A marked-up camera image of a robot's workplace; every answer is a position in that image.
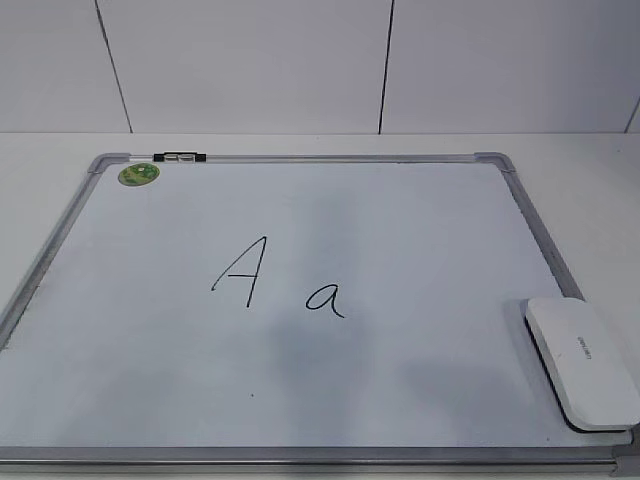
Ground white board eraser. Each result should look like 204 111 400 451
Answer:
525 297 639 432

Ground black and silver marker pen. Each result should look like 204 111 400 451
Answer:
129 151 207 163

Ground round green magnet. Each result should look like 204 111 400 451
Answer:
118 163 160 187

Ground white board with aluminium frame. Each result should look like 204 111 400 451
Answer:
1 153 639 476

